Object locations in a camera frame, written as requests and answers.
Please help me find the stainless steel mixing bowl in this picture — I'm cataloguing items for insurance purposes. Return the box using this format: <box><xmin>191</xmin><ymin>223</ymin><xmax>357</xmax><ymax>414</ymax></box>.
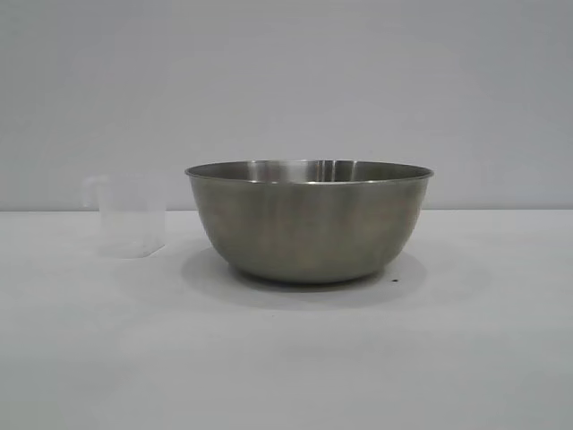
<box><xmin>184</xmin><ymin>157</ymin><xmax>436</xmax><ymax>284</ymax></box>

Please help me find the clear plastic measuring cup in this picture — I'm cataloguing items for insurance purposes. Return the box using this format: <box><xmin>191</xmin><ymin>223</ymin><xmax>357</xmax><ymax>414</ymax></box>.
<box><xmin>81</xmin><ymin>174</ymin><xmax>167</xmax><ymax>260</ymax></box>

